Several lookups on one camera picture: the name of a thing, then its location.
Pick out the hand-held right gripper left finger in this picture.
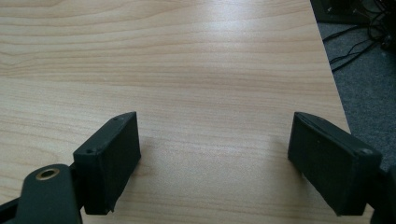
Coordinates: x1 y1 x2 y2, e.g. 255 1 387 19
72 111 142 216

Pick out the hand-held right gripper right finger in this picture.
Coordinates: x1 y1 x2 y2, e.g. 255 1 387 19
287 111 384 217

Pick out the black equipment base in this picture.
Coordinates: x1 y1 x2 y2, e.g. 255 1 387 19
310 0 396 26

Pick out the black cable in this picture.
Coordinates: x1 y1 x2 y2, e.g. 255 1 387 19
329 39 382 74
322 23 379 44

